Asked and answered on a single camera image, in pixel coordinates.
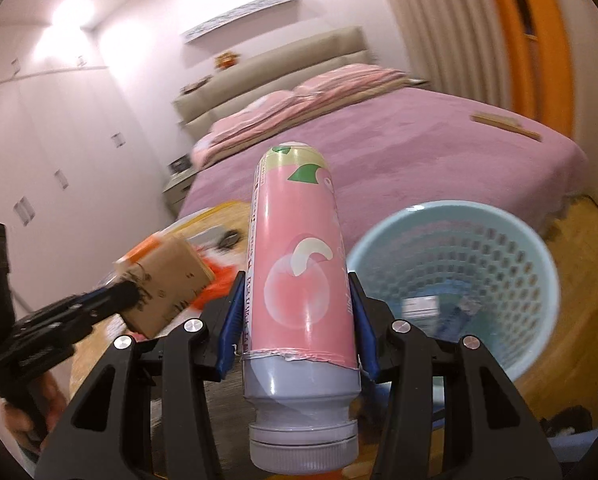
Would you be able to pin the orange plush toy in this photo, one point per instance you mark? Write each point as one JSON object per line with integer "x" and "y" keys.
{"x": 227, "y": 60}

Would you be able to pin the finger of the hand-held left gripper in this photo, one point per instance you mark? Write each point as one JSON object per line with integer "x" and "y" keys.
{"x": 116, "y": 292}

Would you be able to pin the pink drink bottle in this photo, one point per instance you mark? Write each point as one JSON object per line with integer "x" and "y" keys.
{"x": 299, "y": 260}

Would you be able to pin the white blue packet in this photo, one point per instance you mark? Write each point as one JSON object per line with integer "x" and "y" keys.
{"x": 421, "y": 308}

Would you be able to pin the white wall shelf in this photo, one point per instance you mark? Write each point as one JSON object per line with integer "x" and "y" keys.
{"x": 239, "y": 15}

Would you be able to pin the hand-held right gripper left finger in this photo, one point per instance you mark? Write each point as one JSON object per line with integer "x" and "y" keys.
{"x": 231, "y": 330}

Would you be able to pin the wooden brush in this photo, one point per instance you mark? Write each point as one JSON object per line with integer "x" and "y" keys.
{"x": 504, "y": 125}

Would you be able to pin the orange plastic wrapper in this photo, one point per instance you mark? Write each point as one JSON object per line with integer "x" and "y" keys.
{"x": 216, "y": 280}

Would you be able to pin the bed with purple cover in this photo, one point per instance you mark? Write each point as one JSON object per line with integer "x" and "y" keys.
{"x": 404, "y": 160}

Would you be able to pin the beige nightstand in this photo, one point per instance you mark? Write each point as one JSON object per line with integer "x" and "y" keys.
{"x": 179, "y": 190}

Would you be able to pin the beige upholstered bed headboard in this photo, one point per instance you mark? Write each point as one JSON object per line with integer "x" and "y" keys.
{"x": 279, "y": 65}

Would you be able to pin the white wardrobe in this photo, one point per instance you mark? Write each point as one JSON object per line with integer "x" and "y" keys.
{"x": 79, "y": 135}

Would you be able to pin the pink pillow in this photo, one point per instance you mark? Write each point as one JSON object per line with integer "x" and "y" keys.
{"x": 349, "y": 82}
{"x": 249, "y": 112}

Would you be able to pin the orange curtain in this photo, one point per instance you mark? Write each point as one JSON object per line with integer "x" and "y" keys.
{"x": 504, "y": 35}
{"x": 554, "y": 60}

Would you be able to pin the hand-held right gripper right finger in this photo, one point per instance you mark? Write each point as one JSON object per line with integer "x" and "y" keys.
{"x": 366, "y": 335}

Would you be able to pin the brown cardboard box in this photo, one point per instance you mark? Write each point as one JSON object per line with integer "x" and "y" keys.
{"x": 164, "y": 285}

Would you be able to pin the round panda rug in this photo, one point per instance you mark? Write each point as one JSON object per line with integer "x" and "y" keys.
{"x": 214, "y": 212}

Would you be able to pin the folded pink quilt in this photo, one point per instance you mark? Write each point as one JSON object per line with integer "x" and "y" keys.
{"x": 259, "y": 135}

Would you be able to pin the dark cloth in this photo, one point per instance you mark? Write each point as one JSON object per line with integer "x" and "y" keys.
{"x": 569, "y": 420}

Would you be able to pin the person's left hand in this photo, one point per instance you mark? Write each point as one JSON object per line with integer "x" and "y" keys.
{"x": 54, "y": 400}

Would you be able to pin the light blue plastic basket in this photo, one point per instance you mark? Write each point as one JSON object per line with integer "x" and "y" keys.
{"x": 479, "y": 260}

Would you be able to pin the beige curtain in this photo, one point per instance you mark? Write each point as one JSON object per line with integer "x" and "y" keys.
{"x": 591, "y": 110}
{"x": 439, "y": 25}

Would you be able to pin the dark patterned cloth item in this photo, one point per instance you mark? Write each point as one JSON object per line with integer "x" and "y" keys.
{"x": 194, "y": 86}

